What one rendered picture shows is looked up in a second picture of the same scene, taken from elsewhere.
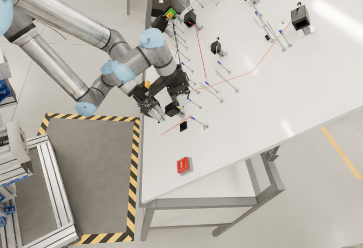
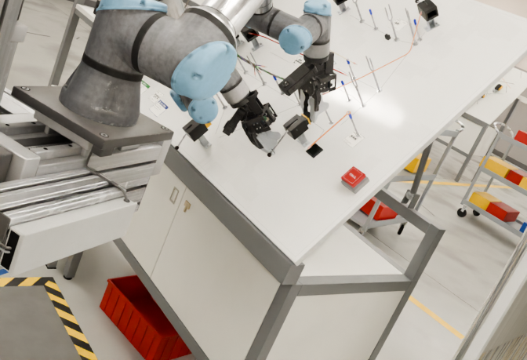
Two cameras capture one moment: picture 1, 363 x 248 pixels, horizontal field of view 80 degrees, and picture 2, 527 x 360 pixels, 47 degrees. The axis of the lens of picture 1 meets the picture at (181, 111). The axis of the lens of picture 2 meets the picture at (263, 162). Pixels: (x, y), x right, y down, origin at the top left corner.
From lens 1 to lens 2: 1.34 m
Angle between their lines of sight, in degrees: 39
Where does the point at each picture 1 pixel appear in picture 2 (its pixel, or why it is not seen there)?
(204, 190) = (343, 268)
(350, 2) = (459, 1)
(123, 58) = (301, 22)
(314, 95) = (470, 68)
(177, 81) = (323, 72)
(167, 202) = (312, 280)
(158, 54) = (328, 24)
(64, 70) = not seen: hidden behind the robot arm
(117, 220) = not seen: outside the picture
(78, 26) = not seen: outside the picture
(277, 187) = (437, 228)
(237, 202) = (390, 279)
